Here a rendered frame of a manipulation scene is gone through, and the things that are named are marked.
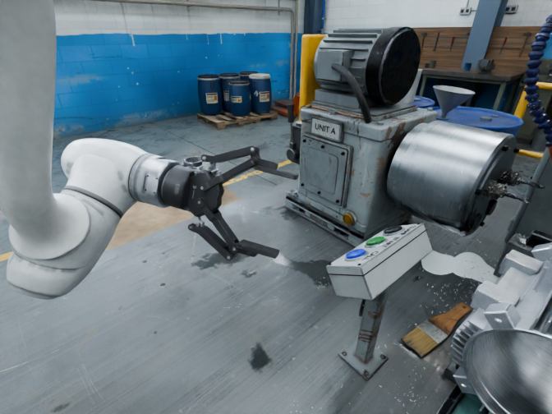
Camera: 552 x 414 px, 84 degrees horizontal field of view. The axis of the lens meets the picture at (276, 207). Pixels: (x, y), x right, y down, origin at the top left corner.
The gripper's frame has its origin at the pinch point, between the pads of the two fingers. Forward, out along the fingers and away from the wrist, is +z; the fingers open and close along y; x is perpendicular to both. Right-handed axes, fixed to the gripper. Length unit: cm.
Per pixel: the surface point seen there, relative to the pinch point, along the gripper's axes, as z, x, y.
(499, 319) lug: 28.9, -13.1, -2.3
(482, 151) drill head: 34.4, 21.7, 19.7
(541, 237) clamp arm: 45.9, 14.2, 6.0
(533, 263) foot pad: 36.6, -1.9, 3.3
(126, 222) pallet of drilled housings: -132, 141, -65
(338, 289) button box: 12.0, -5.2, -7.5
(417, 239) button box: 22.1, 1.2, 1.8
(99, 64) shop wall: -374, 357, 73
